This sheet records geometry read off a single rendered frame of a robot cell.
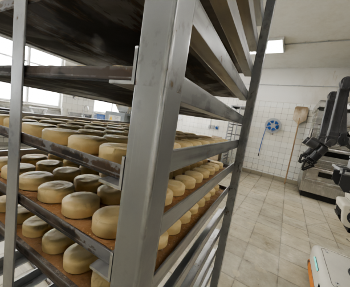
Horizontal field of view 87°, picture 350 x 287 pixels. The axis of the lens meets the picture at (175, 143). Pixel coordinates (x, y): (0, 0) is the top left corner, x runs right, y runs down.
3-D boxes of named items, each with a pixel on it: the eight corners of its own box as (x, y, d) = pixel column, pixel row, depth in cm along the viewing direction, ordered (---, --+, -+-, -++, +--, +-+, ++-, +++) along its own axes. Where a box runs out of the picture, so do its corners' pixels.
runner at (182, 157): (231, 146, 74) (232, 138, 74) (238, 147, 73) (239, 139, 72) (98, 181, 17) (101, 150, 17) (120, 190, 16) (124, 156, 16)
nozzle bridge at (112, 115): (102, 136, 235) (105, 110, 231) (139, 136, 298) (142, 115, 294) (121, 142, 220) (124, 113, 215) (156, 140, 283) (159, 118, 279)
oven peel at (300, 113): (277, 182, 483) (295, 105, 481) (277, 182, 487) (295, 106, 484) (291, 185, 468) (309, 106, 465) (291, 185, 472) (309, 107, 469)
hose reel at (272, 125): (273, 159, 514) (283, 119, 500) (273, 159, 499) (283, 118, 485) (257, 155, 535) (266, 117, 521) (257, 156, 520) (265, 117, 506)
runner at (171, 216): (227, 167, 75) (228, 160, 75) (233, 169, 74) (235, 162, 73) (89, 267, 18) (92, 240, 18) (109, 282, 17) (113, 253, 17)
